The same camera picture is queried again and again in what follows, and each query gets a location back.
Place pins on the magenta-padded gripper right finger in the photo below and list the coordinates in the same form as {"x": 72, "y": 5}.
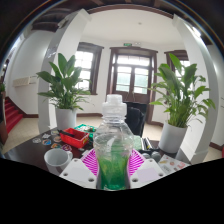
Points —
{"x": 148, "y": 171}

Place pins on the bright ceiling lamp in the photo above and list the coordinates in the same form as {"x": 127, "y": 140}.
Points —
{"x": 196, "y": 31}

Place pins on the black chair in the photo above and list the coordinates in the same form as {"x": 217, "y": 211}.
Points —
{"x": 136, "y": 120}

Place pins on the green exit sign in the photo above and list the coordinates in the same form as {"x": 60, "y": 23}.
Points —
{"x": 127, "y": 44}

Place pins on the dark-framed window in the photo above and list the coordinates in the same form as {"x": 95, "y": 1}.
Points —
{"x": 85, "y": 63}
{"x": 181, "y": 63}

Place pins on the printed paper sheet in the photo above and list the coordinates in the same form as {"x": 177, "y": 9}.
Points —
{"x": 173, "y": 164}

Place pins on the green book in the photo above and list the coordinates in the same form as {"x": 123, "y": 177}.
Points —
{"x": 137, "y": 142}

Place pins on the red plastic box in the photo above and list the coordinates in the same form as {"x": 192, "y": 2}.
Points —
{"x": 75, "y": 138}

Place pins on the white wall radiator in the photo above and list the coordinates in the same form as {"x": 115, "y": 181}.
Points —
{"x": 25, "y": 81}

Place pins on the red carpeted staircase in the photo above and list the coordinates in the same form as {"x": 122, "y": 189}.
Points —
{"x": 13, "y": 115}

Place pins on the green plastic tray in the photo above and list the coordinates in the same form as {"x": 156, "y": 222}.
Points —
{"x": 85, "y": 128}

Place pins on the dark wooden glazed door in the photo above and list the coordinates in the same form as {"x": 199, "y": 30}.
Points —
{"x": 133, "y": 76}

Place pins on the white ceramic mug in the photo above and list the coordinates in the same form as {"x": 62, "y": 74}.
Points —
{"x": 56, "y": 160}

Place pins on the small potted plant, white pot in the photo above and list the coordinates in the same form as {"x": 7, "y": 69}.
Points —
{"x": 65, "y": 118}

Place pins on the clear bottle with green drink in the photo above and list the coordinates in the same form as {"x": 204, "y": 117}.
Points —
{"x": 113, "y": 166}

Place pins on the large potted plant, white pot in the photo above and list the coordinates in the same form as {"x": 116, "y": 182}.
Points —
{"x": 172, "y": 136}

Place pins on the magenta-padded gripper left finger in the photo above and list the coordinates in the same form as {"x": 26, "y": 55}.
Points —
{"x": 76, "y": 171}

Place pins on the black handheld device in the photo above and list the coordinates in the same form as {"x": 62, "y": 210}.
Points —
{"x": 146, "y": 143}

